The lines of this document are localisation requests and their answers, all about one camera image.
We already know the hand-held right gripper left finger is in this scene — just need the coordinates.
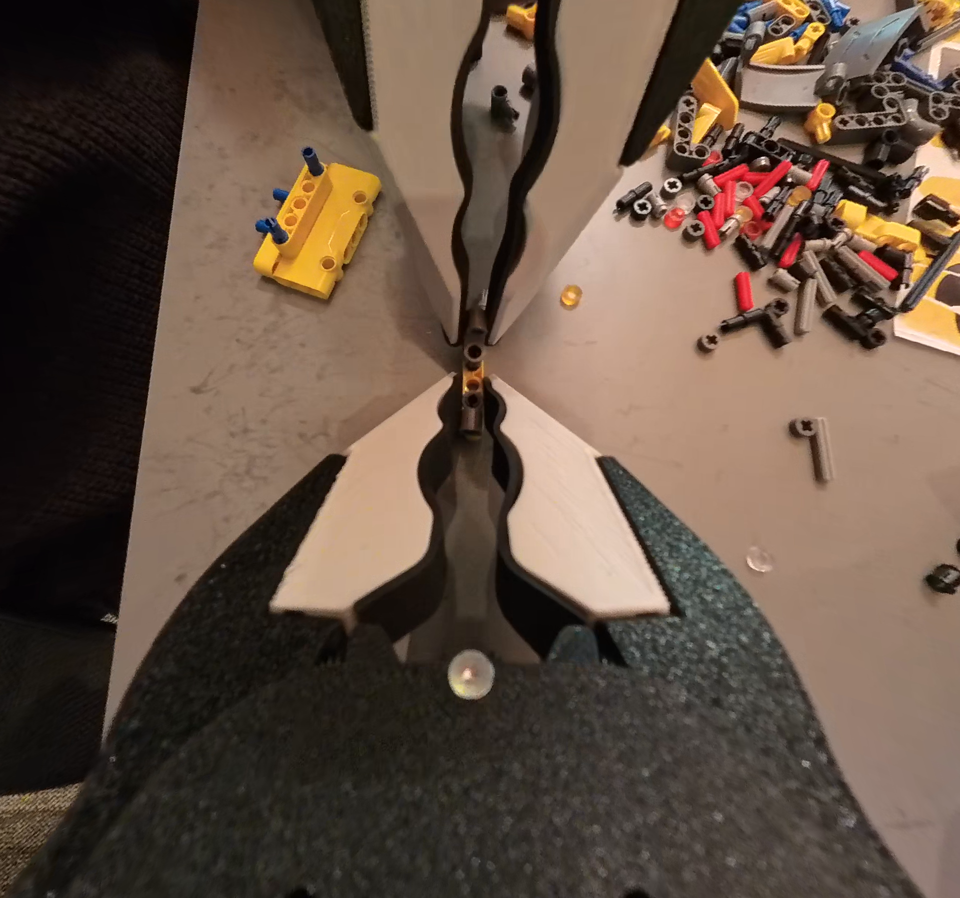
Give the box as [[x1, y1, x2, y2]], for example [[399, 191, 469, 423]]
[[268, 373, 462, 629]]

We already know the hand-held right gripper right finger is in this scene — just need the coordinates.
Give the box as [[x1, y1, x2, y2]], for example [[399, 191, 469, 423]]
[[483, 375, 672, 627]]

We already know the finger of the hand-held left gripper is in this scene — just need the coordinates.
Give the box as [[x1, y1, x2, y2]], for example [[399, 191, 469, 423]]
[[357, 0, 490, 349], [484, 0, 709, 347]]

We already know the pile of toy building pieces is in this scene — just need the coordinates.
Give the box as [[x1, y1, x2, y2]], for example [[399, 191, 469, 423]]
[[615, 0, 960, 351]]

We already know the yellow brick with blue pins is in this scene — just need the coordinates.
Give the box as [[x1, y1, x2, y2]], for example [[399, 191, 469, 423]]
[[252, 148, 383, 303]]

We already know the grey axle pin piece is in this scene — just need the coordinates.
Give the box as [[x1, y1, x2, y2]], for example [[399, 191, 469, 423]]
[[789, 416, 837, 483]]

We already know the yellow grey sticker sheet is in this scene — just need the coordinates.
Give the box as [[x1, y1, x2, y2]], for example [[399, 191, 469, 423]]
[[892, 43, 960, 356]]

